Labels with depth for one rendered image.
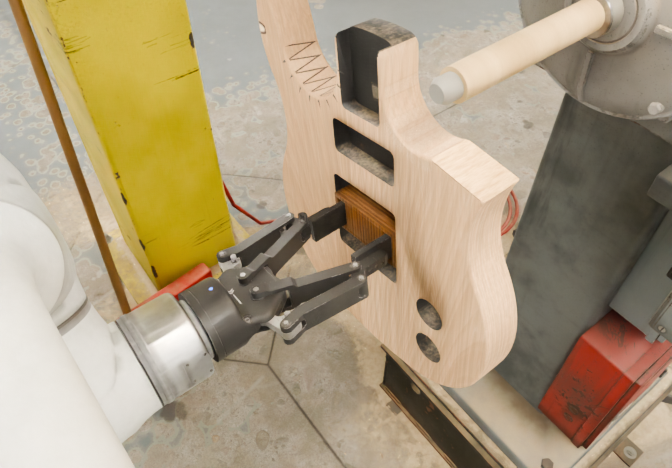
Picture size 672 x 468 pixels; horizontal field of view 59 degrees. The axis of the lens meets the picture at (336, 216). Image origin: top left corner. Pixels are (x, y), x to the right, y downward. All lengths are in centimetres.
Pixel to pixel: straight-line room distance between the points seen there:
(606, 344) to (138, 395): 84
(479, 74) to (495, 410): 101
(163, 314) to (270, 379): 119
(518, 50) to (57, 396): 42
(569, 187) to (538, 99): 169
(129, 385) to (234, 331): 10
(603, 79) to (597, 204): 34
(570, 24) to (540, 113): 203
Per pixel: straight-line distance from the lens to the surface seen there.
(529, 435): 140
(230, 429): 168
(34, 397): 33
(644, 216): 95
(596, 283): 108
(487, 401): 141
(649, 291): 107
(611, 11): 62
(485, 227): 53
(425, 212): 54
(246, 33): 299
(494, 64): 52
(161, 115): 148
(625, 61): 67
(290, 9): 64
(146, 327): 54
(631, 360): 116
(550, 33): 57
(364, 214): 63
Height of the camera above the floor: 154
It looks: 49 degrees down
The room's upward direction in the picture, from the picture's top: straight up
